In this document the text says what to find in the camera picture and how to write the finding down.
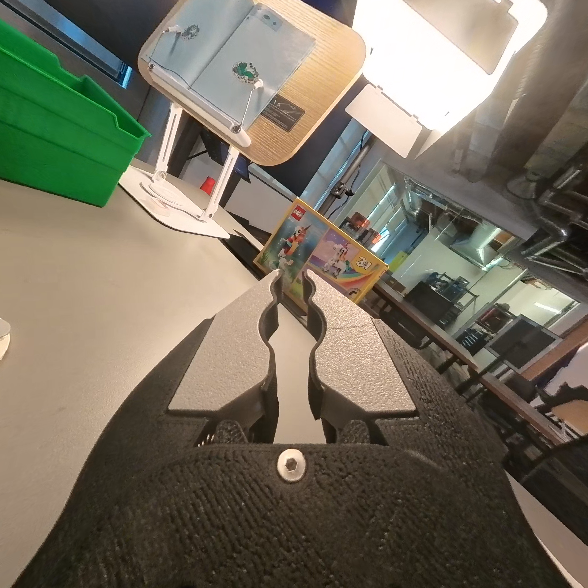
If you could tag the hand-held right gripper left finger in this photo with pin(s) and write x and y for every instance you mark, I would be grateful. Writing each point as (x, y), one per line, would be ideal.
(225, 363)

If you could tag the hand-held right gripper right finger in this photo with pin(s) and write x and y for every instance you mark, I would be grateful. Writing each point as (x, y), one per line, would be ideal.
(363, 367)

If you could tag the round white lego model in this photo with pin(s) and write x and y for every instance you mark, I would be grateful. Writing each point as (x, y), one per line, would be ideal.
(3, 350)

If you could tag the green plastic bin stack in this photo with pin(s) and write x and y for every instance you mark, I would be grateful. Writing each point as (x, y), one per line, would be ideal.
(55, 138)

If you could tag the light blue instruction booklet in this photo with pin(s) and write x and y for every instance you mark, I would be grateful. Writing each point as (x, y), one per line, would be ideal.
(220, 55)

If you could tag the yellow lego box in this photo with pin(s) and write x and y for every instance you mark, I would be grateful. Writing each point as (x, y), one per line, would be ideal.
(330, 257)

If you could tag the grey framed monitor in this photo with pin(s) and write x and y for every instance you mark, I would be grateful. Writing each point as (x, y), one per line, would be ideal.
(523, 342)

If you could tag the red plastic cup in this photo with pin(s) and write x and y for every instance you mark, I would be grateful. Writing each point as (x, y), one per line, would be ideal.
(207, 184)

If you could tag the wooden book stand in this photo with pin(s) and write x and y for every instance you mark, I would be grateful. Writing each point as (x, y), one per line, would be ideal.
(321, 101)

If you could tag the bright studio light panel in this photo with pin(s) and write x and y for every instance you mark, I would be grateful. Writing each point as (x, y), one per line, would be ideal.
(436, 59)

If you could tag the small camera on pole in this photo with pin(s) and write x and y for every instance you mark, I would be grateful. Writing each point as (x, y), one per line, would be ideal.
(342, 189)

